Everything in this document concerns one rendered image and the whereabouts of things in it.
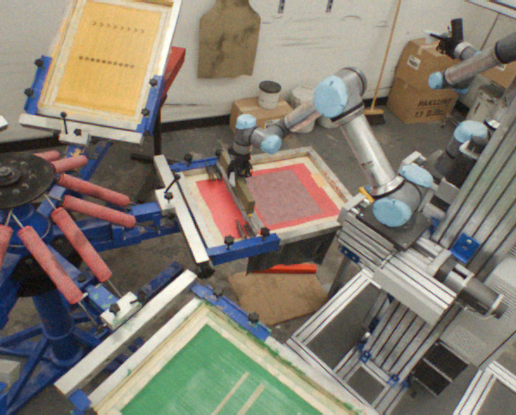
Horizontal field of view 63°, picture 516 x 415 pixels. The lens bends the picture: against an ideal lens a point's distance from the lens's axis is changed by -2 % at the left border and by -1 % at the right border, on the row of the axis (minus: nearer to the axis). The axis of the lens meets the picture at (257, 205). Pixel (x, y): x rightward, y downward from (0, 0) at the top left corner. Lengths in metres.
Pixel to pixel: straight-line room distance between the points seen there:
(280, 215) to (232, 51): 2.15
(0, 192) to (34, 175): 0.12
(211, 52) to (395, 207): 2.67
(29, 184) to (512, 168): 1.60
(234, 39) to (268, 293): 2.12
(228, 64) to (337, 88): 2.63
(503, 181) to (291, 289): 1.69
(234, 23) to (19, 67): 1.67
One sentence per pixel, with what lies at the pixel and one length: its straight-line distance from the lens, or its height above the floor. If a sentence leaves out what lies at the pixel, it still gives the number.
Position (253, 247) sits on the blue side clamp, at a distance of 1.79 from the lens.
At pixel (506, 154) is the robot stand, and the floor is 1.63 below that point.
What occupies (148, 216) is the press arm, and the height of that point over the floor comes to 1.02.
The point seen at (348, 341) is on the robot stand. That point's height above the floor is 0.21.
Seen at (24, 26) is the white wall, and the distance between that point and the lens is 3.57.
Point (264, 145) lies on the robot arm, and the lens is 1.65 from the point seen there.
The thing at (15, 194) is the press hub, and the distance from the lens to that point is 1.61.
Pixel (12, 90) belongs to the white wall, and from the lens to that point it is 3.78.
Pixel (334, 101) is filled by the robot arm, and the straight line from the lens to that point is 1.37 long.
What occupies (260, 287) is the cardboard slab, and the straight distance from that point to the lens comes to 2.89.
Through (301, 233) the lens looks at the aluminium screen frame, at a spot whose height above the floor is 0.99.
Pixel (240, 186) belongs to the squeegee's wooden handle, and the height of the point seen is 1.14.
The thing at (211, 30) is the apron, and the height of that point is 0.97.
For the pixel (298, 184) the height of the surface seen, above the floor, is 0.96.
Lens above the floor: 2.34
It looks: 43 degrees down
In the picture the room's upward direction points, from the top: 10 degrees clockwise
